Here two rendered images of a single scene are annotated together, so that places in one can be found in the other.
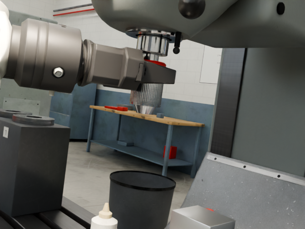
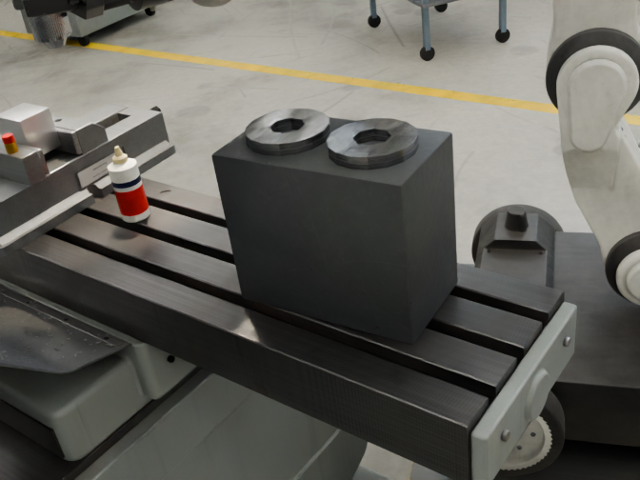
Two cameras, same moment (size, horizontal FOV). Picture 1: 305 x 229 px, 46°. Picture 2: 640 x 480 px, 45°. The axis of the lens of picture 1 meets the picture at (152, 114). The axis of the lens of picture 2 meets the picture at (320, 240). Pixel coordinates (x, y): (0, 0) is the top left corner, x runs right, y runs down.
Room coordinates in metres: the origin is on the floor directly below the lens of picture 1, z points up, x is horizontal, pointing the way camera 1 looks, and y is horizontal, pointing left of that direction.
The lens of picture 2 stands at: (1.54, 0.19, 1.45)
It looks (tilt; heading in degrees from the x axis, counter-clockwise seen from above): 32 degrees down; 173
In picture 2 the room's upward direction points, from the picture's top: 8 degrees counter-clockwise
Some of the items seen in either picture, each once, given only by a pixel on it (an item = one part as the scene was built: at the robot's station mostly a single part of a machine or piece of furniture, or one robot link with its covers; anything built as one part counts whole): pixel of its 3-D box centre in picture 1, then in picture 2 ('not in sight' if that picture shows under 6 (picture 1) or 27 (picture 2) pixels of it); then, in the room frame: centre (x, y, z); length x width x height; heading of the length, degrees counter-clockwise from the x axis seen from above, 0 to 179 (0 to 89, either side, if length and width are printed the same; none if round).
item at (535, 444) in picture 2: not in sight; (501, 424); (0.68, 0.54, 0.50); 0.20 x 0.05 x 0.20; 64
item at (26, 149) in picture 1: (17, 156); (339, 215); (0.83, 0.30, 1.04); 0.22 x 0.12 x 0.20; 48
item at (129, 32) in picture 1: (154, 35); not in sight; (0.54, 0.01, 1.31); 0.09 x 0.09 x 0.01
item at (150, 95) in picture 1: (147, 86); (47, 13); (0.54, 0.01, 1.23); 0.05 x 0.05 x 0.06
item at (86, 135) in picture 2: not in sight; (63, 130); (0.40, -0.04, 1.03); 0.12 x 0.06 x 0.04; 44
